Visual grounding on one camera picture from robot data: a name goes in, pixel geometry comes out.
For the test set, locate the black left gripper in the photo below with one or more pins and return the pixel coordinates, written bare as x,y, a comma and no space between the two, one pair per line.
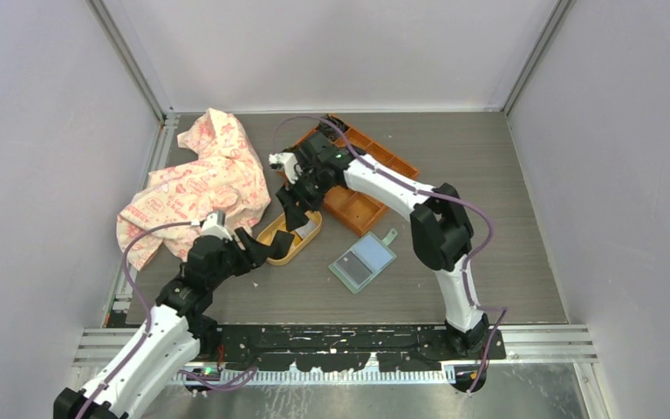
253,254

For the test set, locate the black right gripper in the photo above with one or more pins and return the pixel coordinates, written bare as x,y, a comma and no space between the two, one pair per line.
289,195

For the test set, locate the black credit card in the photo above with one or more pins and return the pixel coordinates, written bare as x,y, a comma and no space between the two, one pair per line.
354,269
280,244

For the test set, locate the green card holder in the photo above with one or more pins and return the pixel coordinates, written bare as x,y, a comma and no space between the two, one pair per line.
374,252

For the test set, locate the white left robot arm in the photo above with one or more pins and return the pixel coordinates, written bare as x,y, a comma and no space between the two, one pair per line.
175,330

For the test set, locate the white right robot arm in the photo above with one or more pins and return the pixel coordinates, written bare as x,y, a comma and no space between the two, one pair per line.
440,228

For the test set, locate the white credit card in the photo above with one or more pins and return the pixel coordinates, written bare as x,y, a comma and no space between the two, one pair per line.
308,230

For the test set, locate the yellow oval dish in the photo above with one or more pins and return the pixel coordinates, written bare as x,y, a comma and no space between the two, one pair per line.
297,239

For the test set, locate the orange compartment tray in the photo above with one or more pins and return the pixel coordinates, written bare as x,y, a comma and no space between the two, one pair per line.
360,172

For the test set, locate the pink patterned cloth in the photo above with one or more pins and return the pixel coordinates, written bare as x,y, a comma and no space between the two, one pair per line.
226,175

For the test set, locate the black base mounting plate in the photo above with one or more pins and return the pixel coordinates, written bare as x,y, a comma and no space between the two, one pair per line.
338,348

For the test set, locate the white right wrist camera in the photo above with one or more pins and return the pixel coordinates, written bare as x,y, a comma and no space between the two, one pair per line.
287,164

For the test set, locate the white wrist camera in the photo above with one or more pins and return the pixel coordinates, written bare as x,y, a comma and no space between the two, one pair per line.
287,164
213,225

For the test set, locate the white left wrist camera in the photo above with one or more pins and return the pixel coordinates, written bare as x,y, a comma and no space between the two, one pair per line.
213,225

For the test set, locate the aluminium frame rail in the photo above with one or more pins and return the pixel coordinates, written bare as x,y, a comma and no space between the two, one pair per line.
523,344

